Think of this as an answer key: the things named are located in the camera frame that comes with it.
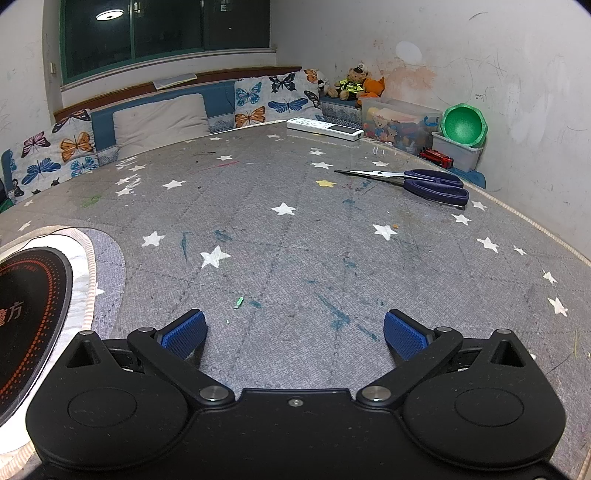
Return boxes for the clear plastic storage box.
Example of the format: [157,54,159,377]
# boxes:
[360,98,444,155]

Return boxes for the green plastic bowl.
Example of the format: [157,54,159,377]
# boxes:
[440,104,489,148]

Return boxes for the grey star-print table cover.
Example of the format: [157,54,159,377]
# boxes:
[0,119,591,480]

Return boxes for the butterfly print cushion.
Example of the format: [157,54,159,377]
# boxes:
[0,108,100,204]
[233,69,324,129]

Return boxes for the white remote control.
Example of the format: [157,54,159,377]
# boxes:
[286,117,365,141]

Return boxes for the green-framed window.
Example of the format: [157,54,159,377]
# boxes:
[59,0,271,86]

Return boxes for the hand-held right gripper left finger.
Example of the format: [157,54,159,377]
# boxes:
[67,309,235,410]

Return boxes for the red toy truck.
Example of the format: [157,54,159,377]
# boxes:
[418,148,455,169]

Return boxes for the orange plush toy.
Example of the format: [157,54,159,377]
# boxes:
[356,76,386,108]

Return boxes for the blue-handled scissors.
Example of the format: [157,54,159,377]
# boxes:
[334,168,470,208]

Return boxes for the white plastic bin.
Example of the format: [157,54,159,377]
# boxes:
[431,131,485,172]

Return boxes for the folded grey cloth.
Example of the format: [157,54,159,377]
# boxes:
[152,72,198,90]

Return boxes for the blue bench sofa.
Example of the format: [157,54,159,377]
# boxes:
[0,67,365,204]

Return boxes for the brown teddy bear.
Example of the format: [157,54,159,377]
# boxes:
[328,62,372,102]

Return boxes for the black round induction cooker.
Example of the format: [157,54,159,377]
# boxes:
[0,248,74,418]

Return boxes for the black and white plush toy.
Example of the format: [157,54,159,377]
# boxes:
[305,69,331,97]

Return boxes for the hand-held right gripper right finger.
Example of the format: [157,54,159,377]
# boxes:
[356,309,526,409]

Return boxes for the beige cushion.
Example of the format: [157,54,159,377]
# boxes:
[112,93,211,160]

